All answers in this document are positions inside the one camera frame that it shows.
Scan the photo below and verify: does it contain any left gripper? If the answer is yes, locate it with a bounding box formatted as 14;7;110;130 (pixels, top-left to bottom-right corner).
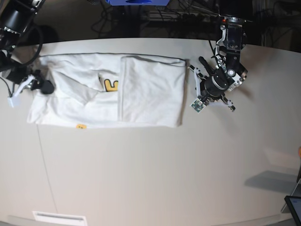
188;65;236;112

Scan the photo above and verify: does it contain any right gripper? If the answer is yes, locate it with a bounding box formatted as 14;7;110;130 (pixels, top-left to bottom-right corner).
8;74;55;98

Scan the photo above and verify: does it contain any white printed T-shirt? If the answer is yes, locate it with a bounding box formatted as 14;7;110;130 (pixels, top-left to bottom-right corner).
27;53;186;129

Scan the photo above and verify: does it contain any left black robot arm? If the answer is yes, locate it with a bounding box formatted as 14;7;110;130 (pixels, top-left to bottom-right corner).
189;0;253;113

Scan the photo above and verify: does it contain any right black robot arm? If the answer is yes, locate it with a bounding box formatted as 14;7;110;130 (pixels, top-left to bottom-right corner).
0;0;55;99

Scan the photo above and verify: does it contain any black power strip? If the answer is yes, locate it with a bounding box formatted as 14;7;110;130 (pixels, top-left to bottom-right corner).
142;11;217;23

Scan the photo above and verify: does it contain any blue box at top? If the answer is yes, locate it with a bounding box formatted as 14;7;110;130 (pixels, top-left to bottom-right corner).
106;0;170;6

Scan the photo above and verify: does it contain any black tablet screen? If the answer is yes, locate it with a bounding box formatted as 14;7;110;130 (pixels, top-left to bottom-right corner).
285;196;301;226

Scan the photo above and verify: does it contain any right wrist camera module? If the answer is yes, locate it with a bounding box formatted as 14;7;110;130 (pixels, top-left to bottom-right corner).
8;96;20;108

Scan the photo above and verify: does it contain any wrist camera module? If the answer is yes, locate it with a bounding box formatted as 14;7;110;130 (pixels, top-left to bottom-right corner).
190;97;206;113
8;96;20;108

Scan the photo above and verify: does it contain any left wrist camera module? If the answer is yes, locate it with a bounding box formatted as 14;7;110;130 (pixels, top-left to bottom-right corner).
190;97;206;113

